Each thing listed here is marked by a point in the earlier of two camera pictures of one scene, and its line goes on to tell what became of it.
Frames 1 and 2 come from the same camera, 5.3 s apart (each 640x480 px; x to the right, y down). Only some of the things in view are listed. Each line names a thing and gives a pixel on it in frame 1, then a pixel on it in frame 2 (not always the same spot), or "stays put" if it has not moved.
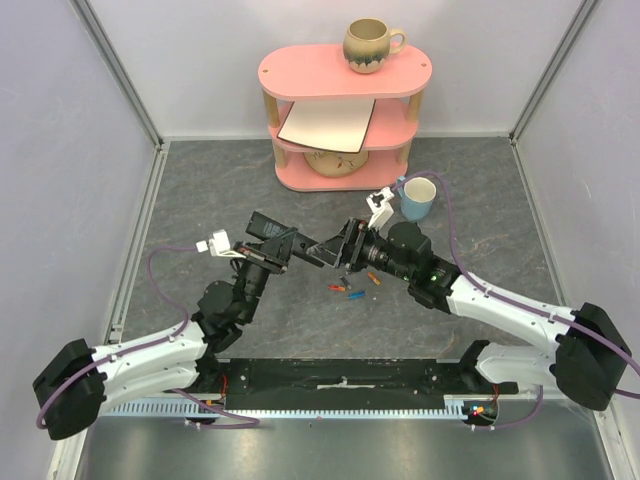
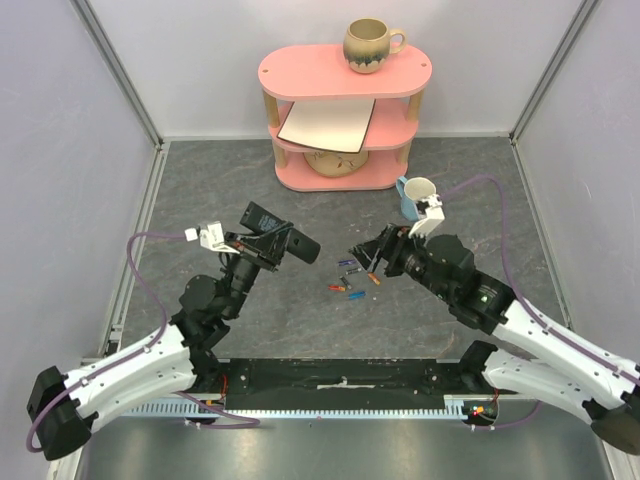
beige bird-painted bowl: x=334 y=163 stays put
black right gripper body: x=353 y=246 -> x=393 y=251
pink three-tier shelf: x=322 y=73 stays put
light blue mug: x=417 y=196 stays put
